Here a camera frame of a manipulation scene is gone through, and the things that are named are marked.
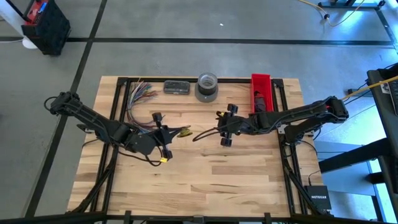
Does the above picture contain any black floor stand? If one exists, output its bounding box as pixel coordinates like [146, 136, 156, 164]
[317, 0, 387, 10]

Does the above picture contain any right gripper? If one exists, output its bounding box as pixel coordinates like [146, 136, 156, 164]
[192, 103, 265, 147]

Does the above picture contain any white post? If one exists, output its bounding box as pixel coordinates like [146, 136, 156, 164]
[0, 0, 38, 50]

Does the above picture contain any black tape roll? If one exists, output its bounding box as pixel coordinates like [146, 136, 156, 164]
[197, 72, 219, 96]

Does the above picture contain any black Netgear switch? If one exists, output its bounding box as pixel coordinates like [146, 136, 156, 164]
[303, 185, 333, 211]

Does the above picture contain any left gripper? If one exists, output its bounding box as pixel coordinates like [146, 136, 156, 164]
[124, 111, 192, 160]

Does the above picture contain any red plastic bin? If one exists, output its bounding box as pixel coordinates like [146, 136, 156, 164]
[250, 73, 276, 116]

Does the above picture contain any multicoloured wire bundle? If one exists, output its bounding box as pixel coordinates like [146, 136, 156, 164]
[126, 79, 165, 133]

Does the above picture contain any black desk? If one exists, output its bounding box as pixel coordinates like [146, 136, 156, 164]
[318, 62, 398, 195]

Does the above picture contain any yellow extension cord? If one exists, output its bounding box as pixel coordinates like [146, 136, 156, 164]
[298, 0, 366, 28]

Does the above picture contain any dark grey plastic case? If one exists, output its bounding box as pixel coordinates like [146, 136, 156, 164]
[163, 80, 192, 95]

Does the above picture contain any black crate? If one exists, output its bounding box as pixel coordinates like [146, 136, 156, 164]
[21, 0, 72, 56]

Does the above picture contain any yellow hanging power cord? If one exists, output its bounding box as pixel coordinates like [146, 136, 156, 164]
[341, 75, 398, 101]

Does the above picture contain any black bundled cord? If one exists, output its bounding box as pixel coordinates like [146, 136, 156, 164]
[253, 90, 267, 113]

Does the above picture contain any grey tape roll holder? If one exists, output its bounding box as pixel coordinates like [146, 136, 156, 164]
[194, 81, 220, 103]

